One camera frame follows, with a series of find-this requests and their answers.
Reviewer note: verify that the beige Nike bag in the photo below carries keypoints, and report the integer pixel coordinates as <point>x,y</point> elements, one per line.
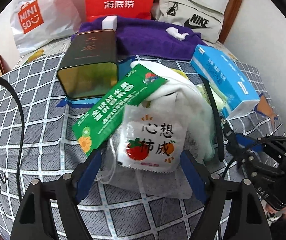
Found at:
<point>193,14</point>

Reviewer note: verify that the green snack packet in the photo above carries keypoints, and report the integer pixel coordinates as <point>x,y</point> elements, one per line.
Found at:
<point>98,123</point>

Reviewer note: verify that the white persimmon print pouch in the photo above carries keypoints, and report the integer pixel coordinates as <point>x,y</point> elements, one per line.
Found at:
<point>151,139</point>

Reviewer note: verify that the white sponge block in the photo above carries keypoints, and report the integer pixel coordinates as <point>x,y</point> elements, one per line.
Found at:
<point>109,23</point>

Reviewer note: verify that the brown wooden door frame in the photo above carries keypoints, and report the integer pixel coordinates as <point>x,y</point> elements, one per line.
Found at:
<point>230,14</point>

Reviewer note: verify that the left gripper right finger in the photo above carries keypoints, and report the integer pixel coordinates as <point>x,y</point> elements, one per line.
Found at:
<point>197,175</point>

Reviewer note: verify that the blue tissue box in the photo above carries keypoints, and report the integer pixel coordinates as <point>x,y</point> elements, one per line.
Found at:
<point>240,96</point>

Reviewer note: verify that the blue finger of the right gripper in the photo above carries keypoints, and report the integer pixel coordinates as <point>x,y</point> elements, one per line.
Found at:
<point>244,141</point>

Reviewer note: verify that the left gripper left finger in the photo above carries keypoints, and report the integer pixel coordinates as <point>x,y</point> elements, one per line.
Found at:
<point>86,177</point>

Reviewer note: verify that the white Miniso plastic bag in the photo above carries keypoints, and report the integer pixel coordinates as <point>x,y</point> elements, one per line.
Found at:
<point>34,23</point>

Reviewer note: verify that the dark green tea tin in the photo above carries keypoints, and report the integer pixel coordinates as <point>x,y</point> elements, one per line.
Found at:
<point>89,68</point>

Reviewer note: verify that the white cloth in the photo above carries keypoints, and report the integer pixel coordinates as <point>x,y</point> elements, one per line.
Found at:
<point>174,32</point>

